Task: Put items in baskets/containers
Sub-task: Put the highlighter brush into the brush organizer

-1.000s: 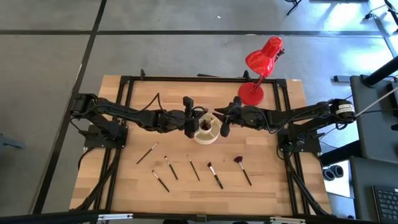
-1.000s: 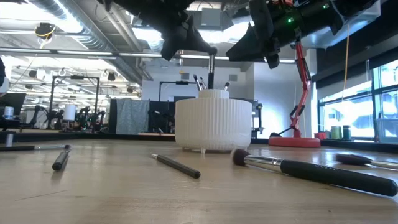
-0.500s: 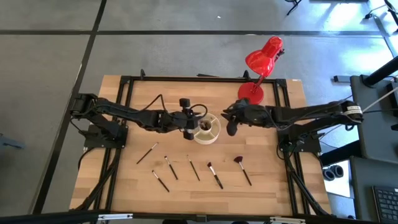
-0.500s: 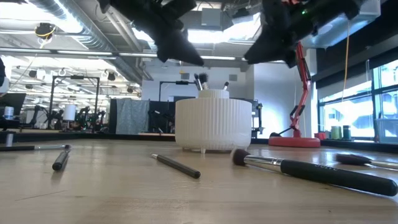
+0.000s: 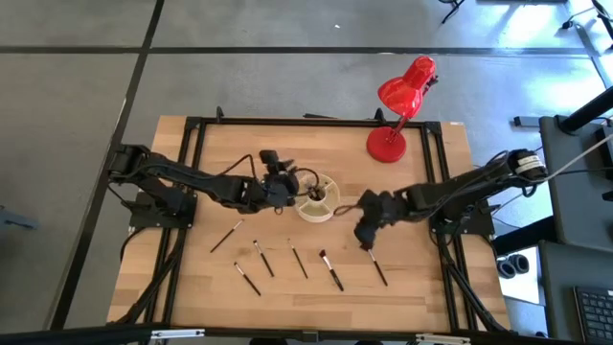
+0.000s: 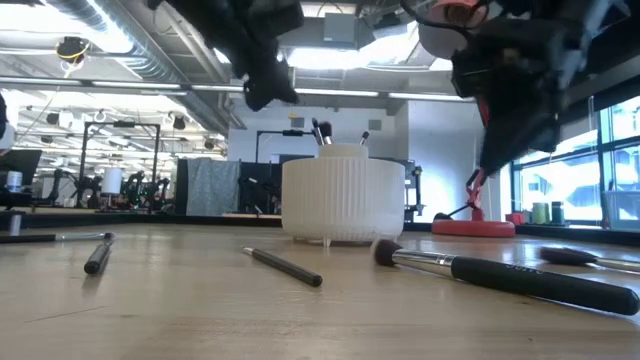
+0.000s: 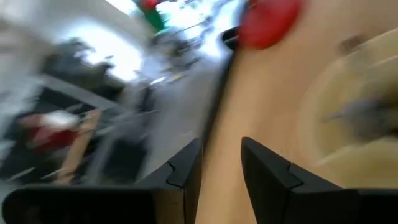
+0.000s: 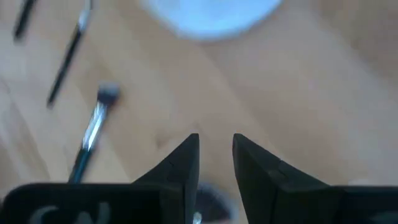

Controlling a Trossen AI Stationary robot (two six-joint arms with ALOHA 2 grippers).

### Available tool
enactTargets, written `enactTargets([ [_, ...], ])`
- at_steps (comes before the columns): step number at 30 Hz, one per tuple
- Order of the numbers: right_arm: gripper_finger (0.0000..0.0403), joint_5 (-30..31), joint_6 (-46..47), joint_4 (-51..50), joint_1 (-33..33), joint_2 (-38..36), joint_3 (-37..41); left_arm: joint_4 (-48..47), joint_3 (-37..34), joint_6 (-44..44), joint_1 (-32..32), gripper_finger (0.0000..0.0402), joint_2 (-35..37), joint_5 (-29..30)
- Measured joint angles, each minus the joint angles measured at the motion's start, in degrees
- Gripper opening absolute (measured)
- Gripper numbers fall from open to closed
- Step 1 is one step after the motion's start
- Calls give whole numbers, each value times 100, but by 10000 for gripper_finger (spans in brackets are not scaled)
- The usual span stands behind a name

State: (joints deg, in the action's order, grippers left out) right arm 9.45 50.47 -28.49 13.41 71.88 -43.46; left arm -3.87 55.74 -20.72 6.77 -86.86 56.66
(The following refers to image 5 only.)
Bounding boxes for black office chair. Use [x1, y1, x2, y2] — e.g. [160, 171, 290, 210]
[438, 0, 465, 25]

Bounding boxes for black headphones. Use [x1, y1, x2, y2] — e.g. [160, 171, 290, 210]
[496, 253, 531, 280]

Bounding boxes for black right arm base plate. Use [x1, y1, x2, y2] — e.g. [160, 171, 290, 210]
[428, 203, 497, 237]

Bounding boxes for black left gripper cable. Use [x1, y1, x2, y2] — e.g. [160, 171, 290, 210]
[290, 166, 321, 198]

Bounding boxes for silver frame bracket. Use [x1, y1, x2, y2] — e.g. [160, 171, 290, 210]
[150, 328, 206, 340]
[415, 333, 471, 345]

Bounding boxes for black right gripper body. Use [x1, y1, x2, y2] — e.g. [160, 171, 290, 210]
[353, 190, 401, 246]

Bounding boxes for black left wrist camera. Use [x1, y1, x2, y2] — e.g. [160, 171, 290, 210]
[258, 149, 295, 176]

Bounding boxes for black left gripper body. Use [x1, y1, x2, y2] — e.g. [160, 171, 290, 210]
[261, 172, 301, 210]

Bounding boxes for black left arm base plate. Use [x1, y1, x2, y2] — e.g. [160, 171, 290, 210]
[127, 190, 198, 230]

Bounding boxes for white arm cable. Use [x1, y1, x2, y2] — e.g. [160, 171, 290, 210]
[543, 135, 613, 186]

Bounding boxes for black keyboard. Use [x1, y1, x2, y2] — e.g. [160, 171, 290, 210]
[573, 286, 613, 342]

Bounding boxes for red bristle makeup brush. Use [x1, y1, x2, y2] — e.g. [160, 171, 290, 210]
[318, 248, 346, 293]

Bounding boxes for grey desk with keyboard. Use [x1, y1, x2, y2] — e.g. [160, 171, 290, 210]
[538, 239, 613, 344]

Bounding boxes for cream round divided organizer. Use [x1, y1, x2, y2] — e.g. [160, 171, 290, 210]
[294, 172, 342, 224]

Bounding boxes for red desk lamp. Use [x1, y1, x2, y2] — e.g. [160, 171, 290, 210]
[366, 56, 440, 164]

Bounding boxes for grey desk with black post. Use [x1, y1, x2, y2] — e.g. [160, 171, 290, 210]
[538, 85, 613, 253]

